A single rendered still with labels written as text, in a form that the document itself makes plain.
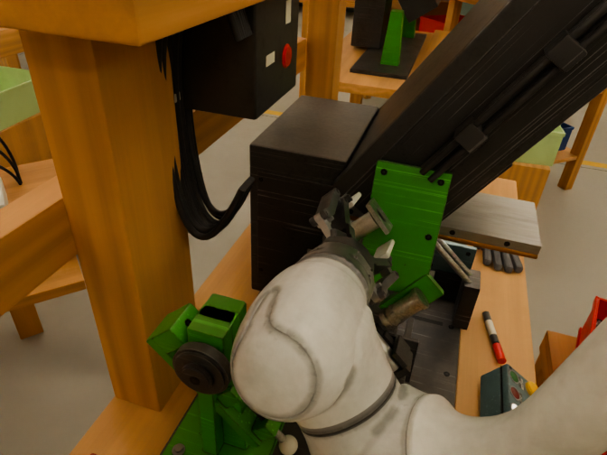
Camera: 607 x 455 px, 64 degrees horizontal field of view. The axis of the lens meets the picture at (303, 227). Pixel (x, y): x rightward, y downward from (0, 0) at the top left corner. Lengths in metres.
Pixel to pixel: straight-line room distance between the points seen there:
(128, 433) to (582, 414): 0.68
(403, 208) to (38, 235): 0.51
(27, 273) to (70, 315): 1.80
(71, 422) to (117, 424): 1.17
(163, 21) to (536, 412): 0.40
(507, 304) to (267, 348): 0.83
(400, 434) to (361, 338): 0.09
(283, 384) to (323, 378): 0.03
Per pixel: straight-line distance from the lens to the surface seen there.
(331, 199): 0.64
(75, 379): 2.18
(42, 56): 0.60
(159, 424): 0.88
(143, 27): 0.40
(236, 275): 1.12
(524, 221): 0.98
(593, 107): 3.73
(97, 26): 0.42
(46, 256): 0.68
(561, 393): 0.38
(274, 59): 0.70
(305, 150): 0.85
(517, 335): 1.08
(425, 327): 1.02
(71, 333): 2.37
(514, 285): 1.20
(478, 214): 0.96
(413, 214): 0.77
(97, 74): 0.56
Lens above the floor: 1.59
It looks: 34 degrees down
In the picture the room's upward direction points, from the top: 3 degrees clockwise
